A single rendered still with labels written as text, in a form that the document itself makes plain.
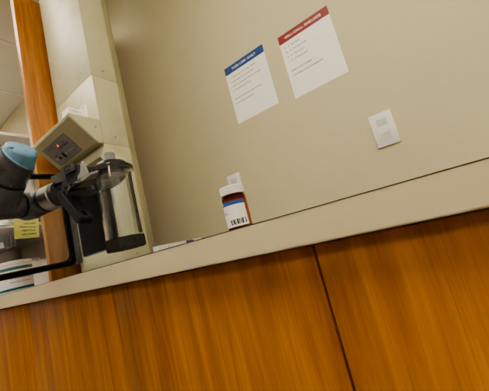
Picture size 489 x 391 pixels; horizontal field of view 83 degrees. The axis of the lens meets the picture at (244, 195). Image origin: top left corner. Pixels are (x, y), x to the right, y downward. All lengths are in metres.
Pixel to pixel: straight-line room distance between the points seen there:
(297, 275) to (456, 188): 0.19
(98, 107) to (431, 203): 1.18
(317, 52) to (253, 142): 0.42
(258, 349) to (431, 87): 0.91
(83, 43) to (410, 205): 1.36
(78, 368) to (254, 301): 0.56
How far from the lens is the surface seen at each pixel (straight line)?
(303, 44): 1.25
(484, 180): 0.30
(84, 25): 1.51
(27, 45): 1.81
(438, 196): 0.30
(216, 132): 1.36
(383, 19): 1.19
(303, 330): 0.40
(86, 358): 0.82
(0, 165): 0.92
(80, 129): 1.21
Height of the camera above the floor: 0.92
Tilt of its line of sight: 9 degrees up
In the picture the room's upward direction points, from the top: 14 degrees counter-clockwise
